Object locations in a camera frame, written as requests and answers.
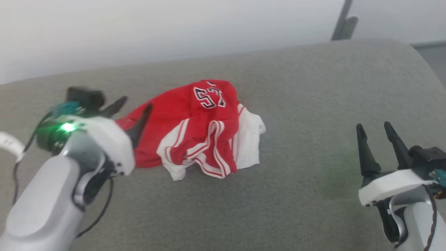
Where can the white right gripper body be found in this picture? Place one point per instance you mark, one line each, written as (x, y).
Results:
(393, 184)

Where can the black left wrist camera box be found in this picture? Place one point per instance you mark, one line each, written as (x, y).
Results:
(85, 97)

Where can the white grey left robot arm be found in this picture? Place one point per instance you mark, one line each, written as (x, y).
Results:
(41, 202)

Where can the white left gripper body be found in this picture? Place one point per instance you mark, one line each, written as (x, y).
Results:
(111, 139)

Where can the grey fabric sofa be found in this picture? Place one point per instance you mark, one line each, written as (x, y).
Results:
(313, 104)

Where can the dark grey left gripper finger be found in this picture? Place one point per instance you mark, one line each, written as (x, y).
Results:
(139, 127)
(115, 107)

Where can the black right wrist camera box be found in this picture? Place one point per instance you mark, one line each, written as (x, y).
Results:
(428, 157)

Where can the red white sports jersey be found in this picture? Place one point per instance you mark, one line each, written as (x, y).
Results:
(195, 132)

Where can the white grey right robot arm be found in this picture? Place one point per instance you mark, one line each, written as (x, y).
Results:
(418, 226)

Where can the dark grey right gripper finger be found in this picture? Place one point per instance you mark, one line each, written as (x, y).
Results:
(367, 157)
(400, 150)

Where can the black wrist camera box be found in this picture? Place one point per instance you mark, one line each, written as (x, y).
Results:
(428, 157)
(85, 97)

